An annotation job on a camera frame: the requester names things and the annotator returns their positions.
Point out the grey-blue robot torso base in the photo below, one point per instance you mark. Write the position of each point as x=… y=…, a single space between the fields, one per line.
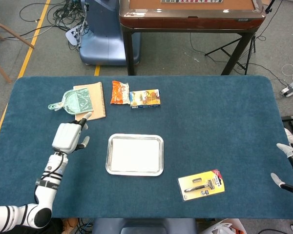
x=144 y=226

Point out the wooden chair with white seat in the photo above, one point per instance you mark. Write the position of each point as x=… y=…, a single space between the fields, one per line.
x=5 y=28

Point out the white shoe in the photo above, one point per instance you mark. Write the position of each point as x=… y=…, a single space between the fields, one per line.
x=291 y=137

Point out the blue felt table cover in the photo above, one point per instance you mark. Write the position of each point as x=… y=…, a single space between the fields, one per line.
x=210 y=122

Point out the brown mahjong table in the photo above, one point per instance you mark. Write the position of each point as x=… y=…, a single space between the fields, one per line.
x=190 y=22

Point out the face-up mahjong tile row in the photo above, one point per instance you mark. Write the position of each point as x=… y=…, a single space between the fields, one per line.
x=190 y=1

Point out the orange snack bag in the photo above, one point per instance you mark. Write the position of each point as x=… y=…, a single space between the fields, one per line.
x=118 y=93

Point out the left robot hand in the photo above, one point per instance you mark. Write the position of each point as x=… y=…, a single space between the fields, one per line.
x=66 y=137

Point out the white power strip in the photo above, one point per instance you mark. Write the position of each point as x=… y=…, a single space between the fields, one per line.
x=291 y=89

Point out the yellow razor blister pack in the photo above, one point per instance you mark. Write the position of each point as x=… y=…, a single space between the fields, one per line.
x=201 y=185

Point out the black tripod stand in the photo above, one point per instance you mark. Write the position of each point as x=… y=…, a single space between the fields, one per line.
x=234 y=58

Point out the green dustpan brush set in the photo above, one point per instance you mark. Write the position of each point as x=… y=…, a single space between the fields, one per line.
x=75 y=101

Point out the white socket board with plugs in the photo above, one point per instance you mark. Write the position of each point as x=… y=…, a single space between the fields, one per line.
x=72 y=35

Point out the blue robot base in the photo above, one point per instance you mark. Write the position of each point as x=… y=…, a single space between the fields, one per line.
x=102 y=41

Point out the kraft spiral notebook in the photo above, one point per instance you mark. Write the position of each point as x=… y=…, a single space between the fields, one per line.
x=98 y=104

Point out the colourful printed carton box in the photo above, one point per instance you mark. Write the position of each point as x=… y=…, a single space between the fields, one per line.
x=144 y=97

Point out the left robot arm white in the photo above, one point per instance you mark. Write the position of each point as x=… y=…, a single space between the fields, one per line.
x=48 y=185

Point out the silver metal tray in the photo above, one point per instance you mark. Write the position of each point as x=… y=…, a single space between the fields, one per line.
x=161 y=156

